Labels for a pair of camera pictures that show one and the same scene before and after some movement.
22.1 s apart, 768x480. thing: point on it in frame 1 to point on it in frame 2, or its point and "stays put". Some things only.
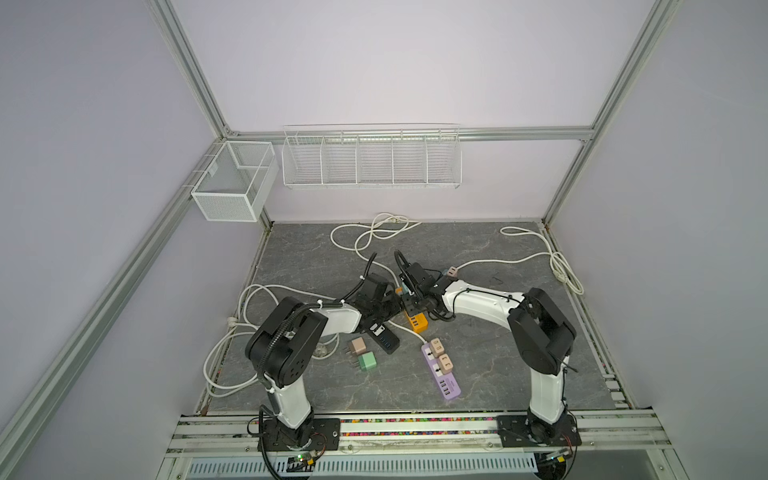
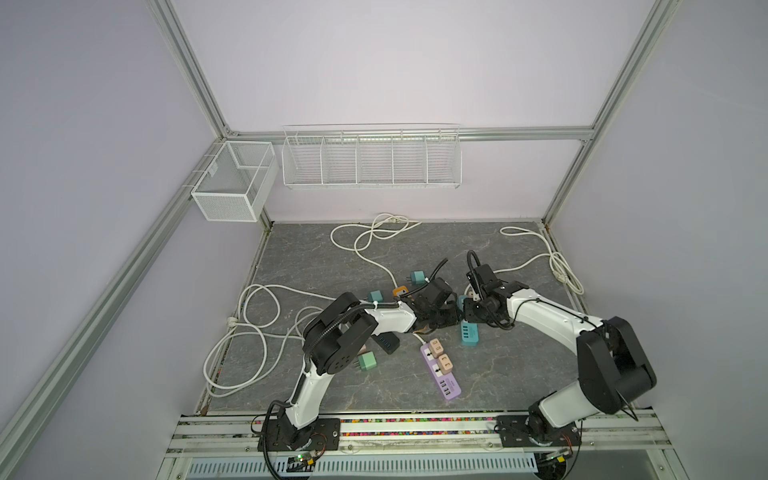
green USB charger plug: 367,361 stays put
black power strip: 383,338 stays put
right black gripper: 409,296 to 467,314
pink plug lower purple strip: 445,363 stays put
